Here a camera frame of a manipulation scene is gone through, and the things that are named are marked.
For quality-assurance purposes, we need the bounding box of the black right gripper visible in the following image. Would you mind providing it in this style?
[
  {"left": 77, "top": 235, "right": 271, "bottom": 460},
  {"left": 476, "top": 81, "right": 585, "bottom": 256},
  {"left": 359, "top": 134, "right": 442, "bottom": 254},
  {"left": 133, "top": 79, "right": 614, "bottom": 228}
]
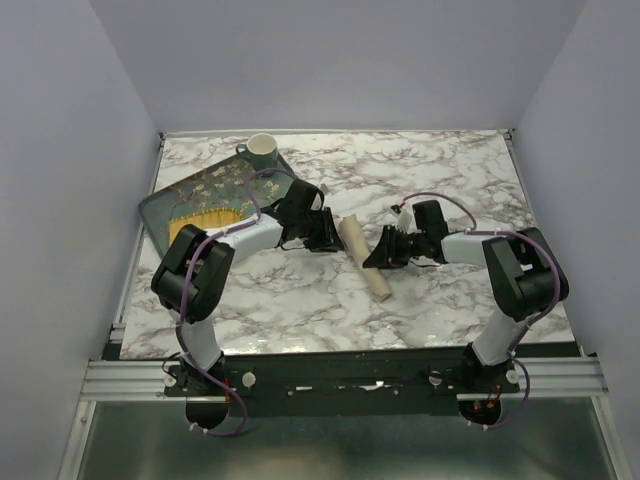
[{"left": 363, "top": 224, "right": 427, "bottom": 270}]

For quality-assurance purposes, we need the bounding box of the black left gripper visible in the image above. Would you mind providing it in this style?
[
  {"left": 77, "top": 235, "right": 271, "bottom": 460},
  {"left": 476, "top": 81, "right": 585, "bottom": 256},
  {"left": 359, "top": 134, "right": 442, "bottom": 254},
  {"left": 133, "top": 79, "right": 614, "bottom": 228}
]
[{"left": 297, "top": 206, "right": 345, "bottom": 253}]

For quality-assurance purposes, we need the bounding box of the beige cloth napkin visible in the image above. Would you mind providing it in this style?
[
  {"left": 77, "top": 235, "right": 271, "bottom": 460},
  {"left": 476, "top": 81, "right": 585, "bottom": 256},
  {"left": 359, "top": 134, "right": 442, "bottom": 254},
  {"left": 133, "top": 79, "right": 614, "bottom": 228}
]
[{"left": 338, "top": 214, "right": 392, "bottom": 302}]

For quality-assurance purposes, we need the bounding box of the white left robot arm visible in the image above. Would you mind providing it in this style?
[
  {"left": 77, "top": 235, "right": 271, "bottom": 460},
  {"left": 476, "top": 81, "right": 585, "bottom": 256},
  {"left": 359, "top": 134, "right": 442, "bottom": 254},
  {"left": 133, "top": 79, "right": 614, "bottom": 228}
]
[{"left": 151, "top": 179, "right": 345, "bottom": 395}]

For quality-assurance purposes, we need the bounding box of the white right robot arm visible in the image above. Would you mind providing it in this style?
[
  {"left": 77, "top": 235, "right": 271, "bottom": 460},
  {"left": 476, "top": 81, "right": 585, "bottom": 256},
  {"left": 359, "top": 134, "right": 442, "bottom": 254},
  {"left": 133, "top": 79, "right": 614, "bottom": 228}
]
[{"left": 362, "top": 200, "right": 569, "bottom": 392}]

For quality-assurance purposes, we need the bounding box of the green floral tray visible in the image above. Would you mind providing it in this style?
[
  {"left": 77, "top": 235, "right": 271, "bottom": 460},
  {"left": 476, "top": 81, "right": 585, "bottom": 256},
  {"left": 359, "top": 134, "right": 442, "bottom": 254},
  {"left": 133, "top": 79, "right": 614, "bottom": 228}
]
[{"left": 138, "top": 155, "right": 295, "bottom": 256}]

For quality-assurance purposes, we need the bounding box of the green ceramic mug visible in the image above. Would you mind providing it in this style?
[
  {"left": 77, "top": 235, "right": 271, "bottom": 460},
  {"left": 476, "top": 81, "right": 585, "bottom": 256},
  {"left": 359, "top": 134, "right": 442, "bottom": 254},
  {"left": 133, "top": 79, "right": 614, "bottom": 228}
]
[{"left": 235, "top": 133, "right": 279, "bottom": 172}]

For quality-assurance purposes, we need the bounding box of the yellow bamboo mat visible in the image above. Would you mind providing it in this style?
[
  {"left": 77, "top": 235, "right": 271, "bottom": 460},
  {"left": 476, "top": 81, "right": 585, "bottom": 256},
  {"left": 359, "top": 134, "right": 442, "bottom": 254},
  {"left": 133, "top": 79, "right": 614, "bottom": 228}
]
[{"left": 168, "top": 208, "right": 245, "bottom": 243}]

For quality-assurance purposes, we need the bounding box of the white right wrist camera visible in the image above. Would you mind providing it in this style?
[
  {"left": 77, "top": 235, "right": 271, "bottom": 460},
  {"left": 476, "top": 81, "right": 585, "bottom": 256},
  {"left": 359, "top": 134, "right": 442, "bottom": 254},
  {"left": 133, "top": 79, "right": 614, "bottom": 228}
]
[{"left": 390, "top": 202, "right": 413, "bottom": 233}]

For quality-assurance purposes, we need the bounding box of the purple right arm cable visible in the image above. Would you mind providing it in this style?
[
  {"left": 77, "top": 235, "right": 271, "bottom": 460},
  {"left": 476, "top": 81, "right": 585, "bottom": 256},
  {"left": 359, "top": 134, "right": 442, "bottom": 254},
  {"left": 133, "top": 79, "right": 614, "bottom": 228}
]
[{"left": 399, "top": 192, "right": 562, "bottom": 431}]

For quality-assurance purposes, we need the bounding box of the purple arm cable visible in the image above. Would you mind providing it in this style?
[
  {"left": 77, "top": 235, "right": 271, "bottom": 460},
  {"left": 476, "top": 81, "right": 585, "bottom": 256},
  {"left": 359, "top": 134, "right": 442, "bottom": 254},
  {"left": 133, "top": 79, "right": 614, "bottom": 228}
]
[
  {"left": 399, "top": 192, "right": 562, "bottom": 431},
  {"left": 175, "top": 168, "right": 301, "bottom": 440}
]

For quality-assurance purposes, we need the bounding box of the black metal base rail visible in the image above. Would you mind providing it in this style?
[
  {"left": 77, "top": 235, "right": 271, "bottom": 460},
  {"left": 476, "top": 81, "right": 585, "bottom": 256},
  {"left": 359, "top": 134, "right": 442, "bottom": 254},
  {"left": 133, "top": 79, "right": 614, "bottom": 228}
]
[{"left": 164, "top": 347, "right": 520, "bottom": 432}]

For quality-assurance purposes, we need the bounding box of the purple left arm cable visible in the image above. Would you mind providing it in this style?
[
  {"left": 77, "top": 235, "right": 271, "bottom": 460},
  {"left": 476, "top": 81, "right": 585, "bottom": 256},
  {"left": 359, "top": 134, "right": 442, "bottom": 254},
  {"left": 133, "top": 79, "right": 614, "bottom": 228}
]
[{"left": 175, "top": 168, "right": 301, "bottom": 440}]

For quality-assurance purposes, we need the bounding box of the silver aluminium frame rail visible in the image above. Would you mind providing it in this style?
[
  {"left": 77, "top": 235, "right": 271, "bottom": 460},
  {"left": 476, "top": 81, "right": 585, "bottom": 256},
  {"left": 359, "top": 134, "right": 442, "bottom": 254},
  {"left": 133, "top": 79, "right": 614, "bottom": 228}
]
[{"left": 61, "top": 133, "right": 630, "bottom": 479}]

